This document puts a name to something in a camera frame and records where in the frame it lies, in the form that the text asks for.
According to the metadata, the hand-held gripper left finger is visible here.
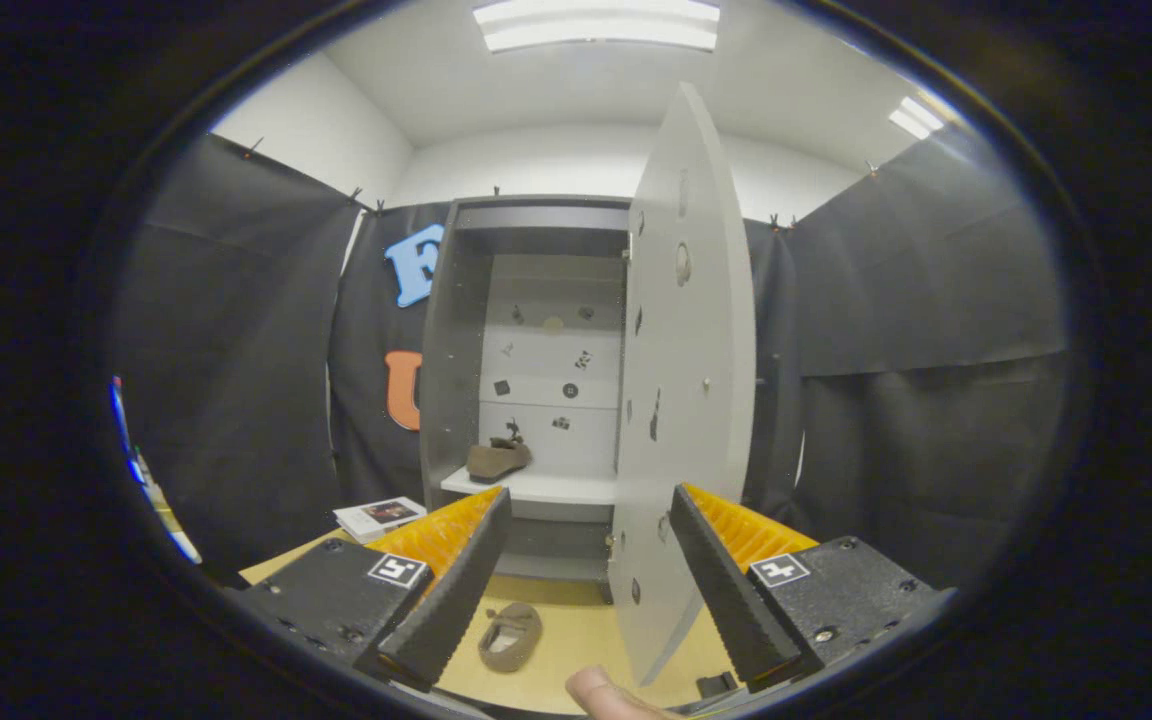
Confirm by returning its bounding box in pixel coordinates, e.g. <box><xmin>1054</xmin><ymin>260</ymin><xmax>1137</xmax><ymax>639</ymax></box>
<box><xmin>231</xmin><ymin>486</ymin><xmax>514</xmax><ymax>692</ymax></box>

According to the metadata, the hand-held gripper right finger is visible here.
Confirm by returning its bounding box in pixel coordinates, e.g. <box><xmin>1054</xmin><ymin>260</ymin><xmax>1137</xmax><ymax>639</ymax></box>
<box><xmin>670</xmin><ymin>484</ymin><xmax>958</xmax><ymax>694</ymax></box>

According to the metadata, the brown fuzzy slipper shoe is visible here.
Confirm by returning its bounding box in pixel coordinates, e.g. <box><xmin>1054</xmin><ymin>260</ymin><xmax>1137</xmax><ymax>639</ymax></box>
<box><xmin>478</xmin><ymin>602</ymin><xmax>544</xmax><ymax>674</ymax></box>
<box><xmin>466</xmin><ymin>420</ymin><xmax>534</xmax><ymax>484</ymax></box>

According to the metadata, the grey shoe cabinet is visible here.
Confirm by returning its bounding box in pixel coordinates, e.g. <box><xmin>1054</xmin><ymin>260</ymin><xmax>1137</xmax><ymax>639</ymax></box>
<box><xmin>419</xmin><ymin>195</ymin><xmax>637</xmax><ymax>584</ymax></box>

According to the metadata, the white book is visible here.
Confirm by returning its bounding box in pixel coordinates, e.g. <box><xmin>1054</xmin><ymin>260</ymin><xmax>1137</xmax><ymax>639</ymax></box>
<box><xmin>334</xmin><ymin>497</ymin><xmax>428</xmax><ymax>545</ymax></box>

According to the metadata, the black backdrop cloth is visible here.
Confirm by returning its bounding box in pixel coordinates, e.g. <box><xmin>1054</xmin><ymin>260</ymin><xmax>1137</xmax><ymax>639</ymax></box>
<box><xmin>111</xmin><ymin>120</ymin><xmax>1072</xmax><ymax>591</ymax></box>

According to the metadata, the small ceiling light panel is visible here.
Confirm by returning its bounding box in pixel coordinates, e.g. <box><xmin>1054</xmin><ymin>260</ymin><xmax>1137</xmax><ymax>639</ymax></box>
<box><xmin>888</xmin><ymin>96</ymin><xmax>947</xmax><ymax>141</ymax></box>

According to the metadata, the long ceiling light panel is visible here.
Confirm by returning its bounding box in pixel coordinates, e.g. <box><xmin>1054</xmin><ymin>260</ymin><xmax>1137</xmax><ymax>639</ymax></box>
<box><xmin>473</xmin><ymin>0</ymin><xmax>722</xmax><ymax>54</ymax></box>

